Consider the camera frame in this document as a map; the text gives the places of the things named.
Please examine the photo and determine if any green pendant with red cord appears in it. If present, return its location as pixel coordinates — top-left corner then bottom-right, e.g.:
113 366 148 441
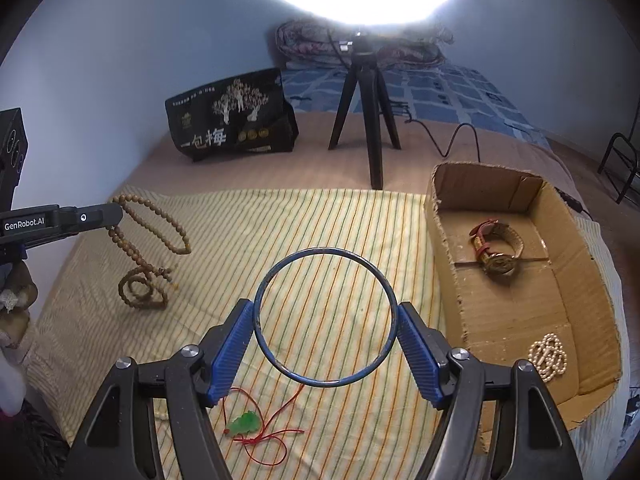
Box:
218 385 307 465

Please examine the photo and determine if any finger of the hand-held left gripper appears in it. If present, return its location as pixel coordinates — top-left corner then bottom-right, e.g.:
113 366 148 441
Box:
22 203 124 250

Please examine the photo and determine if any blue patterned bedsheet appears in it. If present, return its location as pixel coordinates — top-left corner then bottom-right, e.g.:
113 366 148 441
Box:
280 62 551 148

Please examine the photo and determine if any cardboard box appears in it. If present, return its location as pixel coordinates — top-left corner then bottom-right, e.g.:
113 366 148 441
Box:
424 161 623 456

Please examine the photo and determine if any brown wooden bead necklace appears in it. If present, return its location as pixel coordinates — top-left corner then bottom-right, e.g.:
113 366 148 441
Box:
105 194 192 312

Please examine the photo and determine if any person's left hand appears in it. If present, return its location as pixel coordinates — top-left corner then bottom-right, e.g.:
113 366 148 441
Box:
0 260 39 350

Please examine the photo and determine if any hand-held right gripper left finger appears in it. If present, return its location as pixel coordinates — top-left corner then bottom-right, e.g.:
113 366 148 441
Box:
62 299 254 480

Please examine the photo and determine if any white pearl necklace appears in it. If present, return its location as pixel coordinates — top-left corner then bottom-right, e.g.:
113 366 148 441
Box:
528 333 568 383

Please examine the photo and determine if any blue metal bangle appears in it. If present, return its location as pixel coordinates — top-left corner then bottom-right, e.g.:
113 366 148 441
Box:
253 247 399 390

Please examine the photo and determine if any black power cable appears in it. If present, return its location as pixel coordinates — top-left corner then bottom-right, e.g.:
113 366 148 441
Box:
387 102 593 221

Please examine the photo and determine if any folded floral quilt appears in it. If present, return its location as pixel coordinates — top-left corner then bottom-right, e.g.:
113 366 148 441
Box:
275 19 456 68

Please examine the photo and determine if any gold wristwatch with red strap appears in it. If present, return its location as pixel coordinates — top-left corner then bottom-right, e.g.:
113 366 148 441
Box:
469 218 524 277

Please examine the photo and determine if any tan blanket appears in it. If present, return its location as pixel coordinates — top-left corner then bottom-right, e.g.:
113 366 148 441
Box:
75 110 581 221

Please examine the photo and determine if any black tripod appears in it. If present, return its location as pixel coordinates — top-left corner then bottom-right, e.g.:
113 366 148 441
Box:
327 30 402 191

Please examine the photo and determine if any black printed bag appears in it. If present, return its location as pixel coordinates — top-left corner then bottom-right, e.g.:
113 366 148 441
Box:
165 67 299 163

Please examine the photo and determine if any striped yellow cloth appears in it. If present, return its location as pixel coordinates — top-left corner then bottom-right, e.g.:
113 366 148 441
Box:
22 187 626 480

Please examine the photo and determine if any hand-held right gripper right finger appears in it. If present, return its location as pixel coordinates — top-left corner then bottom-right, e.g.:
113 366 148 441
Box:
397 302 586 480

